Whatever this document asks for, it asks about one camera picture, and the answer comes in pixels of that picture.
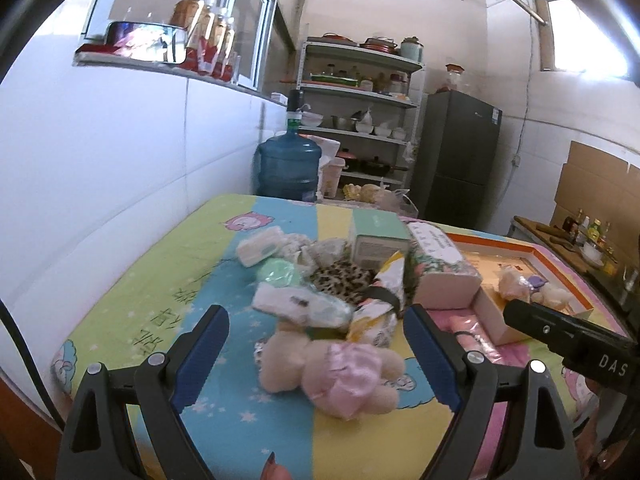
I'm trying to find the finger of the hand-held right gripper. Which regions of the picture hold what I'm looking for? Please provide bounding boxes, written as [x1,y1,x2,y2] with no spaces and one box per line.
[503,299,588,356]

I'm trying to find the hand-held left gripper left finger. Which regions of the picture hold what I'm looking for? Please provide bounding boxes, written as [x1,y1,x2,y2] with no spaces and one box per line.
[55,304,231,480]

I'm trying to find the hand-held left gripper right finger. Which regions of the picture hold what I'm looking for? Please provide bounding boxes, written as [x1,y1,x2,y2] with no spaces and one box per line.
[402,304,583,480]

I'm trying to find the orange rimmed cardboard box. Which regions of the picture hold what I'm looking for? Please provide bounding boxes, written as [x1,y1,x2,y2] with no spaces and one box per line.
[442,232,632,347]

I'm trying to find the yellow packet with black band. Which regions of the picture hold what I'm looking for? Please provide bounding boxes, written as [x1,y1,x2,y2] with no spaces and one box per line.
[346,250,409,349]

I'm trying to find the plush bear with pink dress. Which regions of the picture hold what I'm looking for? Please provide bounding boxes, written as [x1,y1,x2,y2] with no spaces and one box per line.
[257,327,406,418]

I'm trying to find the white and green tissue pack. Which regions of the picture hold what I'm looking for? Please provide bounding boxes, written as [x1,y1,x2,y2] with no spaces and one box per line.
[235,226,287,267]
[251,282,354,329]

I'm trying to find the green towel roll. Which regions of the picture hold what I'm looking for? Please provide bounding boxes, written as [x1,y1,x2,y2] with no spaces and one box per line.
[255,257,304,289]

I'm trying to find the white plush toy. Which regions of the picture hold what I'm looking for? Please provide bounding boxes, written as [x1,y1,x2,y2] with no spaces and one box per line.
[530,284,572,307]

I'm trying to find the pink plastic bag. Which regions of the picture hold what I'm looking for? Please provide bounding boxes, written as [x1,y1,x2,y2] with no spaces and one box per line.
[449,314,502,362]

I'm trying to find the floral tissue pack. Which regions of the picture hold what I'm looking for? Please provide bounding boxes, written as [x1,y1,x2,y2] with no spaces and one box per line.
[404,220,484,307]

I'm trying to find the wooden counter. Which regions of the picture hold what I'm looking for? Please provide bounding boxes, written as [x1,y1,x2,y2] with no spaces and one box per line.
[511,214,640,291]

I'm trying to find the group of condiment bottles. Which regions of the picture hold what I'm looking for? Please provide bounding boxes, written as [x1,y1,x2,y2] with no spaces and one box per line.
[562,206,618,266]

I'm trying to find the leopard print cloth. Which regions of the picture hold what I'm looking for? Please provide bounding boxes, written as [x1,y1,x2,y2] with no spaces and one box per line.
[304,259,377,307]

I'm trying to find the mint green carton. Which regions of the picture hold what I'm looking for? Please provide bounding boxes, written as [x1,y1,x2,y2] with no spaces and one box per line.
[349,210,414,274]

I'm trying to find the grey patterned cloth bundle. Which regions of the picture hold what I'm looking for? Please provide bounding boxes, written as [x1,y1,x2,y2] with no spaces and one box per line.
[284,234,352,272]

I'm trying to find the brown cardboard sheet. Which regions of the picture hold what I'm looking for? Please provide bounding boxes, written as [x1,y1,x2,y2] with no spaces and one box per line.
[551,140,640,234]

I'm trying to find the clear bag of vegetables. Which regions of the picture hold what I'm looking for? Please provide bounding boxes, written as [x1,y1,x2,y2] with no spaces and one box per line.
[341,182,417,217]

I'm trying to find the dark grey fridge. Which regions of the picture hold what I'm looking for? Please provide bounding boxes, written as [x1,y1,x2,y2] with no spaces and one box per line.
[409,88,504,232]

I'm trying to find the black wok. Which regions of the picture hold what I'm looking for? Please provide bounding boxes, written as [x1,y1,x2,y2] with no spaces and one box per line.
[356,156,409,177]

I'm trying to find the white plastic bucket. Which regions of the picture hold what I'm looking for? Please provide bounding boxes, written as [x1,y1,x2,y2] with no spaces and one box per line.
[319,156,347,199]

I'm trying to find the blue water jug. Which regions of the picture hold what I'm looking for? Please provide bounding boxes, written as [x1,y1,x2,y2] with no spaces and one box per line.
[254,115,322,204]

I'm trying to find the glass jar with red lid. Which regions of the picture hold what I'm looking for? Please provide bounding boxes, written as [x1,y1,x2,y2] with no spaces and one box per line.
[444,63,474,94]

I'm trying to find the black water pump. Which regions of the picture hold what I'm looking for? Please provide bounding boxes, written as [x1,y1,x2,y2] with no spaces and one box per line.
[284,90,307,121]

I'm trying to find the white metal shelf rack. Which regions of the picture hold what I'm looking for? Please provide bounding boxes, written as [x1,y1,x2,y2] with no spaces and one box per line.
[296,36,427,197]

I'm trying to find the green tray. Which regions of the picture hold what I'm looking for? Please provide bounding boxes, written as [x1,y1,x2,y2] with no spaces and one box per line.
[309,73,359,87]

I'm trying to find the small bright window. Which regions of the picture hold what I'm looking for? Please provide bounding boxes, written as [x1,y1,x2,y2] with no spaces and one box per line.
[531,0,637,79]

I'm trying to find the mint green pot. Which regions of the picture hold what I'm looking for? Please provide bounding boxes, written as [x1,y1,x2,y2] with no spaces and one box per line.
[400,36,426,64]

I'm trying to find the orange drink bottle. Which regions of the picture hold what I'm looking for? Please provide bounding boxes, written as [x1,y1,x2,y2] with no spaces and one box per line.
[210,7,231,77]
[170,0,207,63]
[196,0,219,72]
[222,17,239,82]

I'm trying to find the red lidded pan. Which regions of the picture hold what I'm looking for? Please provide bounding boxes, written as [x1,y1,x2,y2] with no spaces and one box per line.
[359,36,401,54]

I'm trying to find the black smartphone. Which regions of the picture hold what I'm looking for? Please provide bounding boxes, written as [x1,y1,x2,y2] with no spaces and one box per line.
[104,20,189,66]

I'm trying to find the sliding window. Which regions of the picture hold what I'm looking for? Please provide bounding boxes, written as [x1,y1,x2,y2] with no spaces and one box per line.
[81,0,282,92]

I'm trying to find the black cable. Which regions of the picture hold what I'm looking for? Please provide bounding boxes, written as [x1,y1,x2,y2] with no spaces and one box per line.
[0,297,68,433]

